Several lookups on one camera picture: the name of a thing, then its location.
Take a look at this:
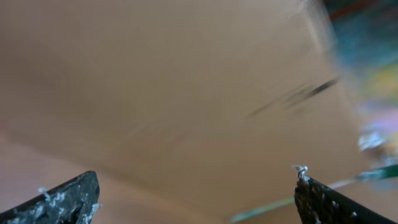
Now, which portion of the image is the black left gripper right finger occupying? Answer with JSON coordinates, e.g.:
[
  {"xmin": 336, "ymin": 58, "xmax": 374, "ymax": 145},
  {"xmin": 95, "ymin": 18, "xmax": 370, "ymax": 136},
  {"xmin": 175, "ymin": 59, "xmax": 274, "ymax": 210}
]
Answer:
[{"xmin": 294, "ymin": 165, "xmax": 397, "ymax": 224}]

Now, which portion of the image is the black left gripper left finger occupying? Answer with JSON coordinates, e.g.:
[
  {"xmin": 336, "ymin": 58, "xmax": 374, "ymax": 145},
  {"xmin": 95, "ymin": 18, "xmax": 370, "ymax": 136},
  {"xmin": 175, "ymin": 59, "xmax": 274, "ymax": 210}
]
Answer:
[{"xmin": 1, "ymin": 170, "xmax": 100, "ymax": 224}]

